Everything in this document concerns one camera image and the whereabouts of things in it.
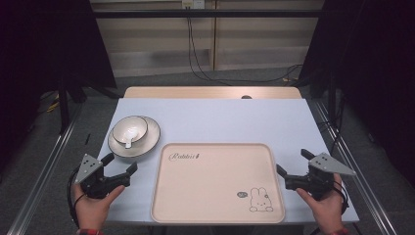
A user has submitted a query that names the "white bowl with dark rim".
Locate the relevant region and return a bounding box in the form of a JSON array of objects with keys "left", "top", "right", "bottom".
[{"left": 112, "top": 116, "right": 149, "bottom": 146}]

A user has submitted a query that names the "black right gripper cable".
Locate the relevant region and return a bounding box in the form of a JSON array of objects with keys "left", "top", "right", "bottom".
[{"left": 332, "top": 180, "right": 350, "bottom": 215}]

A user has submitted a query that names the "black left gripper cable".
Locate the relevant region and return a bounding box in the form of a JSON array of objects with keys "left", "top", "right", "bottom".
[{"left": 66, "top": 165, "right": 87, "bottom": 229}]

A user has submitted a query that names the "wooden table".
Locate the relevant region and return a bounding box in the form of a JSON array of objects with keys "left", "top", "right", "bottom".
[{"left": 122, "top": 85, "right": 302, "bottom": 100}]

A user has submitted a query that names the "person's left red sleeve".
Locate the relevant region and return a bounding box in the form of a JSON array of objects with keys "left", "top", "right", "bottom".
[{"left": 75, "top": 228, "right": 105, "bottom": 235}]

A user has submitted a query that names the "white ceramic spoon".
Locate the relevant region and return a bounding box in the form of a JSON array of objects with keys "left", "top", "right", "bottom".
[{"left": 122, "top": 126, "right": 141, "bottom": 150}]

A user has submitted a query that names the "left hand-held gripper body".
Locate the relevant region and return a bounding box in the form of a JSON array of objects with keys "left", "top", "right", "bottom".
[{"left": 73, "top": 153, "right": 114, "bottom": 200}]

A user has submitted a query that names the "black horizontal frame bar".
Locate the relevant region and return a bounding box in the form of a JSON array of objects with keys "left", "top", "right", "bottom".
[{"left": 92, "top": 9, "right": 327, "bottom": 20}]

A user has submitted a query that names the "black curtain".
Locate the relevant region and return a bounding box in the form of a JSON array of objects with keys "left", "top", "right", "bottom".
[
  {"left": 0, "top": 0, "right": 117, "bottom": 170},
  {"left": 299, "top": 0, "right": 415, "bottom": 179}
]

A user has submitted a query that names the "yellow cable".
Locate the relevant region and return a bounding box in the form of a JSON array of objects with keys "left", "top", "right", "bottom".
[{"left": 45, "top": 100, "right": 62, "bottom": 114}]

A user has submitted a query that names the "aluminium floor rail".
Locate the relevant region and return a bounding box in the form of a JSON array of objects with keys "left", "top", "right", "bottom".
[
  {"left": 312, "top": 98, "right": 398, "bottom": 235},
  {"left": 6, "top": 103, "right": 83, "bottom": 235}
]

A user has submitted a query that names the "black metal stand post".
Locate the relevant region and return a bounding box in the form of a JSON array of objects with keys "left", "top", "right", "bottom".
[
  {"left": 327, "top": 70, "right": 338, "bottom": 124},
  {"left": 58, "top": 76, "right": 71, "bottom": 134}
]

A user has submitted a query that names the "black wall cable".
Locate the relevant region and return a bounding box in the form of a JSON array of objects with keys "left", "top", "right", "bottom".
[{"left": 185, "top": 6, "right": 303, "bottom": 86}]

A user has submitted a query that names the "person's right hand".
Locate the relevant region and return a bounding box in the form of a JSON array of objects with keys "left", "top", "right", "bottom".
[{"left": 296, "top": 172, "right": 346, "bottom": 233}]

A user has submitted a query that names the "white wall socket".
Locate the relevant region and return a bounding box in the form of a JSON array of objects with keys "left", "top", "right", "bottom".
[{"left": 181, "top": 0, "right": 206, "bottom": 10}]

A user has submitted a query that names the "pale blue table cover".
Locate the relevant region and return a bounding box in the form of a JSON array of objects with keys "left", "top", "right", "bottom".
[{"left": 97, "top": 97, "right": 360, "bottom": 225}]

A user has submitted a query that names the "white plate with dark rim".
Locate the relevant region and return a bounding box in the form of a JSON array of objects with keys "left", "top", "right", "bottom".
[{"left": 107, "top": 116, "right": 161, "bottom": 159}]

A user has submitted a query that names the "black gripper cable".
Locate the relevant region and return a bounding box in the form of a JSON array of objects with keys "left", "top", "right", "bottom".
[
  {"left": 332, "top": 180, "right": 350, "bottom": 215},
  {"left": 66, "top": 165, "right": 87, "bottom": 229}
]

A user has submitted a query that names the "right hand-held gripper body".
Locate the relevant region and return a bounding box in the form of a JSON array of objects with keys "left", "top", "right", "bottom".
[{"left": 292, "top": 152, "right": 357, "bottom": 201}]

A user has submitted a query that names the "person's left hand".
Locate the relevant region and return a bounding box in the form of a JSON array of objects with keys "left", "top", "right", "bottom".
[{"left": 71, "top": 184, "right": 126, "bottom": 233}]

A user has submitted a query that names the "beige tray with rabbit print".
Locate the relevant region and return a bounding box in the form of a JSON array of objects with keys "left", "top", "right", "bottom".
[{"left": 150, "top": 142, "right": 286, "bottom": 225}]

